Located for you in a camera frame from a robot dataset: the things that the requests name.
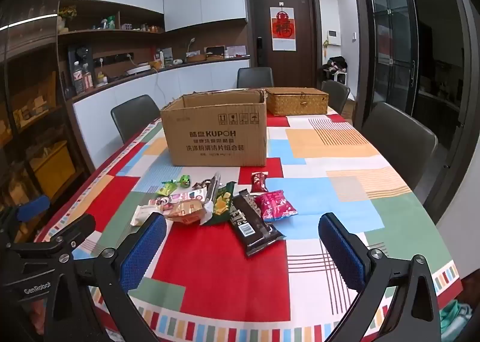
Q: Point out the hanging yellow ornament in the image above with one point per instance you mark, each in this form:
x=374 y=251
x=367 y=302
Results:
x=326 y=47

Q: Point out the black framed glass sliding door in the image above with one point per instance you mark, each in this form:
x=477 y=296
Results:
x=390 y=45

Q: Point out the yellow flowers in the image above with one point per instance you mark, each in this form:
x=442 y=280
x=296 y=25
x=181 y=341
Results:
x=67 y=13

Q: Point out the beige snack packet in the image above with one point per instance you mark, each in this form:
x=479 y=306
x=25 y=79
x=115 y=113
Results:
x=144 y=212

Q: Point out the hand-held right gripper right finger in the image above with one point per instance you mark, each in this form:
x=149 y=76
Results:
x=341 y=252

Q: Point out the white intercom panel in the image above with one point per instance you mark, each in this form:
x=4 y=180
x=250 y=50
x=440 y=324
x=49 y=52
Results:
x=333 y=37

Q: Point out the small black board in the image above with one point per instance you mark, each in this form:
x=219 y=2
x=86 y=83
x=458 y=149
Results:
x=215 y=50

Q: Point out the white paper sign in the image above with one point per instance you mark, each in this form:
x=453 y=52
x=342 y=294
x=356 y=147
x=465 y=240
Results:
x=237 y=50

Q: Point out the red and white wall calendar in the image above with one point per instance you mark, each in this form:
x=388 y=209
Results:
x=283 y=28

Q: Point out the dark brown door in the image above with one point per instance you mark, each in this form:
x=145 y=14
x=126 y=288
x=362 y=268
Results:
x=262 y=26

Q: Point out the large black snack packet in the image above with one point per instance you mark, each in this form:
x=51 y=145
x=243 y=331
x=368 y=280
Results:
x=247 y=225

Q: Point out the black socket rail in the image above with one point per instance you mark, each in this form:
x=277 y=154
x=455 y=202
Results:
x=112 y=58

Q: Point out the pile of dark clothes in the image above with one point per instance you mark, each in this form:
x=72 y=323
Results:
x=333 y=63

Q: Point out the clear water bottle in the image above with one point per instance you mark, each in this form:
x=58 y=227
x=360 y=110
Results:
x=78 y=79

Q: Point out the photo frame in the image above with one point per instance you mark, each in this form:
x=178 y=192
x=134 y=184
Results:
x=167 y=56

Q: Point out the beige plush toy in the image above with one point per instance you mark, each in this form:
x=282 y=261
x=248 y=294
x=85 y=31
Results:
x=62 y=26

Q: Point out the gold candy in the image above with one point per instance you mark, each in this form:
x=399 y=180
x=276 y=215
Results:
x=198 y=184

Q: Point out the white stool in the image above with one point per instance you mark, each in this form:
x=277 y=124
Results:
x=341 y=78

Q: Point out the flat wicker tray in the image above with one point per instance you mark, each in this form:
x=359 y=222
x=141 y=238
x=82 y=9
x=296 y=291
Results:
x=215 y=57

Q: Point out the green chips packet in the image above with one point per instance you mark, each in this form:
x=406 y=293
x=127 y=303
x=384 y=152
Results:
x=223 y=203

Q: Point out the white gooseneck lamp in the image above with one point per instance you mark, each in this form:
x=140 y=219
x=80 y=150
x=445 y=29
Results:
x=191 y=43

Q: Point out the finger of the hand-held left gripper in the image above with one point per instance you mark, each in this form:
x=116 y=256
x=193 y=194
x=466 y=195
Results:
x=71 y=229
x=33 y=207

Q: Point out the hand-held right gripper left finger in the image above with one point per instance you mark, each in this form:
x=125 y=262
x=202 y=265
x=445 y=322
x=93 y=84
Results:
x=142 y=248

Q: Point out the white and pink snack packet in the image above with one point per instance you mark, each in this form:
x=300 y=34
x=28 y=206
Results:
x=180 y=197

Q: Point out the teal cloth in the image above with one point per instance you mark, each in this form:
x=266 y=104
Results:
x=453 y=321

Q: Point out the pink drink bottle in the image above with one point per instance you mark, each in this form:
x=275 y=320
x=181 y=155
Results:
x=88 y=77

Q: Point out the brown cardboard box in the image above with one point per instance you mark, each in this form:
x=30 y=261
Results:
x=213 y=131

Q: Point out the round wicker tray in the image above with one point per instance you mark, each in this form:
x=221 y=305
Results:
x=196 y=58

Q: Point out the yellow box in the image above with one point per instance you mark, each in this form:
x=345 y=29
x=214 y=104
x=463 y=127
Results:
x=52 y=165

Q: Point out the green jelly pouch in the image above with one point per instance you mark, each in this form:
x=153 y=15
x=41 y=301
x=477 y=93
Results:
x=184 y=180

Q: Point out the green candy packet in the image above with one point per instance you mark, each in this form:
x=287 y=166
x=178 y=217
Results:
x=168 y=189

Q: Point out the golden brown snack packet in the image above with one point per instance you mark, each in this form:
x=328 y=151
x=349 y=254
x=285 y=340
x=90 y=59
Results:
x=185 y=210

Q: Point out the woven wicker basket with lid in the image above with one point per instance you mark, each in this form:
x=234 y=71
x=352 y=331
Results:
x=296 y=103

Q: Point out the black door lock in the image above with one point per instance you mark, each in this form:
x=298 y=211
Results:
x=260 y=47

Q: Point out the colourful patchwork tablecloth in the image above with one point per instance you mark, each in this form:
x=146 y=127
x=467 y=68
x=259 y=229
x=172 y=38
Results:
x=225 y=270

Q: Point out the white lower cabinets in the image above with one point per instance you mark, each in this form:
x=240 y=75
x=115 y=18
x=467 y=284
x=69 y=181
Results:
x=195 y=79

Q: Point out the black wall water dispenser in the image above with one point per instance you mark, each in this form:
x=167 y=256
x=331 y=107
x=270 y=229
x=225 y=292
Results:
x=73 y=53

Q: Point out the dark grey dining chair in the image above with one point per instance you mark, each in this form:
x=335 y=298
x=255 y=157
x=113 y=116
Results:
x=335 y=94
x=255 y=77
x=397 y=147
x=133 y=116

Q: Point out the white tray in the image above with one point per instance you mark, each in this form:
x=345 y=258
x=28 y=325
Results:
x=138 y=69

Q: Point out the red candy packet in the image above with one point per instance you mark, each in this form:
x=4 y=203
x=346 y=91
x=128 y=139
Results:
x=259 y=181

